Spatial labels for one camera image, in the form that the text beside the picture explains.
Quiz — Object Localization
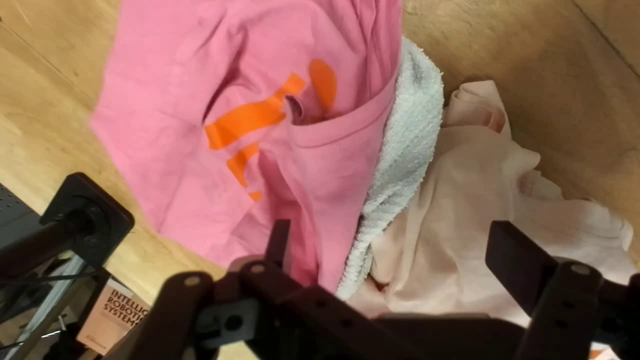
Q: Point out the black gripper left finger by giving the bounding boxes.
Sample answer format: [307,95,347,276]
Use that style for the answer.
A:
[135,218,316,360]

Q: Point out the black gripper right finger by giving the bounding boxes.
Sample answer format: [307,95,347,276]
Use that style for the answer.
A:
[483,218,640,360]

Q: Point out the pale peach printed shirt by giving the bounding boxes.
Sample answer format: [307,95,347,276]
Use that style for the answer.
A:
[346,77,640,328]

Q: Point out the white towel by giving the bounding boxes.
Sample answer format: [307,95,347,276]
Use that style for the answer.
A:
[336,36,448,301]

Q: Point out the pink cloth orange print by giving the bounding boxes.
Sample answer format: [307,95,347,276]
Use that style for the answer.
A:
[87,0,405,292]

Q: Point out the orange printed booklet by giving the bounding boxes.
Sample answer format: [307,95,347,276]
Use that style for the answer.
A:
[73,278,153,356]

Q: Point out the black pole stand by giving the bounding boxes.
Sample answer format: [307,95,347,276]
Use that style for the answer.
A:
[0,169,135,286]

